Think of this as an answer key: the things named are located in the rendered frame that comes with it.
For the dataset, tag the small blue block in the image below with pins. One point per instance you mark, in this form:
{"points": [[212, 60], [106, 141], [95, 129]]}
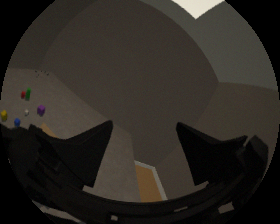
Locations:
{"points": [[16, 122]]}

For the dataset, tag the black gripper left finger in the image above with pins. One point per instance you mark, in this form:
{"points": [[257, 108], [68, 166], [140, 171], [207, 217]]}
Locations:
{"points": [[82, 154]]}

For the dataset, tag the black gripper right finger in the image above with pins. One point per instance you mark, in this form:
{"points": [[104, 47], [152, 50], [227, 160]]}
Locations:
{"points": [[205, 154]]}

